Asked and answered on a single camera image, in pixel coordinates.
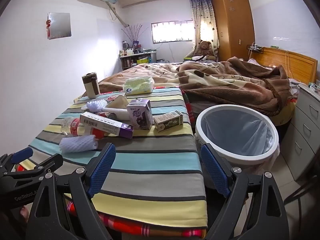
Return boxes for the white foam fruit net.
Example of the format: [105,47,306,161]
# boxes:
[59,134,98,154]

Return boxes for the wall rack with power strip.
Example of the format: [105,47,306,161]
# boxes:
[246,44,265,53]

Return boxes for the pink white bedding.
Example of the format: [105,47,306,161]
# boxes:
[247,58,273,70]

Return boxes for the long white purple box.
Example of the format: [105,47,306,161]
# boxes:
[80,112,134,139]

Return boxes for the small green carton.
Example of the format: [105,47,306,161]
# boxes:
[153,110,184,133]

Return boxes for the cluttered wooden shelf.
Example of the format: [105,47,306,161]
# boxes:
[119,52,158,71]

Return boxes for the vase of bare branches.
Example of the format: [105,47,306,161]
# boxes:
[122,24,148,48]

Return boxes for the clear bin liner bag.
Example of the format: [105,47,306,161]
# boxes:
[200,107,275,155]

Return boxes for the black metal chair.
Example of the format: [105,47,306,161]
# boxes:
[285,175,320,230]

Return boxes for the wooden wardrobe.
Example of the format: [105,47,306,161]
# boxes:
[212,0,255,62]

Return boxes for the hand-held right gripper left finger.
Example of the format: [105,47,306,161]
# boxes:
[26,142,117,240]

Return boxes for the clear bottle red label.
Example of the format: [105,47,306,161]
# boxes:
[61,117,110,139]

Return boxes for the square wall mirror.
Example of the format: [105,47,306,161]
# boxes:
[47,12,72,40]

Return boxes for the red hanging ornament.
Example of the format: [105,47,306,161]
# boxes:
[45,15,52,39]

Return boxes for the brown white thermos cup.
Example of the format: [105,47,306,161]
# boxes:
[82,72,101,99]

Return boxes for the brown teddy bear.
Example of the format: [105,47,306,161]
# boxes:
[194,41,216,61]

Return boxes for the person's left hand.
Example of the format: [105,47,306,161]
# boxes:
[20,206,30,223]

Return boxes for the brown beige fleece blanket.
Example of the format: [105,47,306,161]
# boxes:
[99,56,294,117]

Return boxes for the wooden headboard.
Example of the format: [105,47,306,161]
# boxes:
[250,47,318,85]

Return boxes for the white round trash bin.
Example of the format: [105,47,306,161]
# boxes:
[195,104,280,188]

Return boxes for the pile of clothes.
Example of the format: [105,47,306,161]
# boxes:
[184,54,218,63]

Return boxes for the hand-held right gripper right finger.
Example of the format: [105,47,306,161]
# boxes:
[197,144,287,240]

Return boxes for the white long-handled brush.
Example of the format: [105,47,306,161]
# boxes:
[86,99,130,120]

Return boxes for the purple milk carton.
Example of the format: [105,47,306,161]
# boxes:
[127,99,153,130]

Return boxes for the patterned curtain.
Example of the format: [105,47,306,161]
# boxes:
[189,0,220,55]

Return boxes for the printed paper carton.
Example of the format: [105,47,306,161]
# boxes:
[107,94,128,111]

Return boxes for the window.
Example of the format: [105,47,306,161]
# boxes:
[151,19,194,43]

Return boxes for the grey drawer cabinet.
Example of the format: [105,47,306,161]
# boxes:
[282,83,320,180]

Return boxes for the green tissue pack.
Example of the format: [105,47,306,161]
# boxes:
[122,76,155,95]

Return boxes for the white charging cable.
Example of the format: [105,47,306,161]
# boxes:
[285,50,292,78]

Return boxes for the air conditioner pipe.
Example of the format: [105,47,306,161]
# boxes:
[106,1,129,28]

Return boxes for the striped table cloth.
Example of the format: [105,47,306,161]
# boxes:
[19,86,208,228]

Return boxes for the bed with yellow sheet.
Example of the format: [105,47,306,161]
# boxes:
[271,97,297,130]

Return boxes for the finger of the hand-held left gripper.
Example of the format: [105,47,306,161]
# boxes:
[0,147,34,174]
[5,154,63,180]

